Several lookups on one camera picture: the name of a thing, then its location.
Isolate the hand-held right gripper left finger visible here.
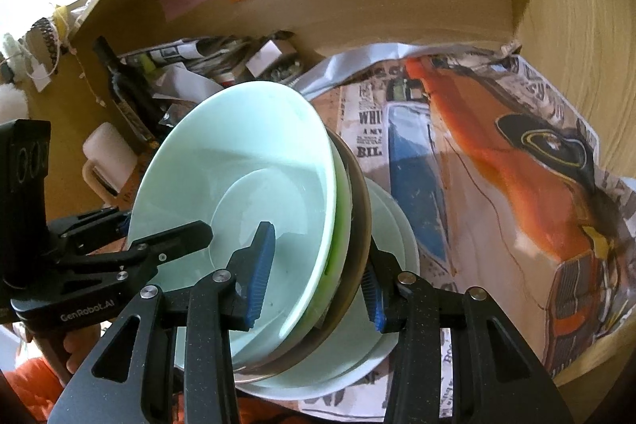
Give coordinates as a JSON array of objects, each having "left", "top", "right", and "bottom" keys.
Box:
[{"left": 47, "top": 220, "right": 277, "bottom": 424}]

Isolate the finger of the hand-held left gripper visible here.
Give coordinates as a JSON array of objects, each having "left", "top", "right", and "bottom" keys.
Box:
[
  {"left": 54, "top": 219, "right": 215, "bottom": 294},
  {"left": 47, "top": 208, "right": 134, "bottom": 253}
]

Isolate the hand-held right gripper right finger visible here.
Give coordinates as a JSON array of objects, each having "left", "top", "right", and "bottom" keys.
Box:
[{"left": 362, "top": 242, "right": 574, "bottom": 424}]

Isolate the mint green plate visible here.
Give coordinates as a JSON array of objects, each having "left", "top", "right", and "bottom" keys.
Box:
[{"left": 233, "top": 178, "right": 421, "bottom": 402}]

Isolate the white bowl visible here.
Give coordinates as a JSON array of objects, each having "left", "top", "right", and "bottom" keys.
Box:
[{"left": 126, "top": 81, "right": 339, "bottom": 372}]

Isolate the pink bowl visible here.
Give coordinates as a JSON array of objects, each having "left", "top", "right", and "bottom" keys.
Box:
[{"left": 233, "top": 131, "right": 372, "bottom": 382}]

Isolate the person's left hand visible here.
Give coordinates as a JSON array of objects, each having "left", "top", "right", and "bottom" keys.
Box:
[{"left": 30, "top": 322, "right": 103, "bottom": 387}]

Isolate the white fluffy puff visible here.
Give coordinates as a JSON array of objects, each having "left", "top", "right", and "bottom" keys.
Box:
[{"left": 0, "top": 81, "right": 28, "bottom": 127}]

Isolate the dark wine bottle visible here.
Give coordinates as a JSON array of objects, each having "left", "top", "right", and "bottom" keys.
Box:
[{"left": 93, "top": 35, "right": 172, "bottom": 147}]

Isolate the newspaper print paper mat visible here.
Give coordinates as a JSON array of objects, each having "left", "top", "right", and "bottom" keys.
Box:
[{"left": 293, "top": 46, "right": 636, "bottom": 424}]

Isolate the orange garment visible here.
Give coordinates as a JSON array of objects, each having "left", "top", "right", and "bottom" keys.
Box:
[{"left": 0, "top": 349, "right": 90, "bottom": 424}]

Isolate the beaded headband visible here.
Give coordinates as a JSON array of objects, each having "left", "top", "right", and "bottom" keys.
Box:
[{"left": 31, "top": 17, "right": 63, "bottom": 79}]

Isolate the small bowl of beads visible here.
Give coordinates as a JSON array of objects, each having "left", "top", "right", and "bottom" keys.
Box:
[{"left": 268, "top": 56, "right": 306, "bottom": 84}]

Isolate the white card box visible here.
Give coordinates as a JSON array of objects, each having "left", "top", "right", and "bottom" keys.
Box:
[{"left": 246, "top": 39, "right": 299, "bottom": 77}]

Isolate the white paper sheet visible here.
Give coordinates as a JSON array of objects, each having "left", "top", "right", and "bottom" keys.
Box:
[{"left": 149, "top": 41, "right": 415, "bottom": 107}]

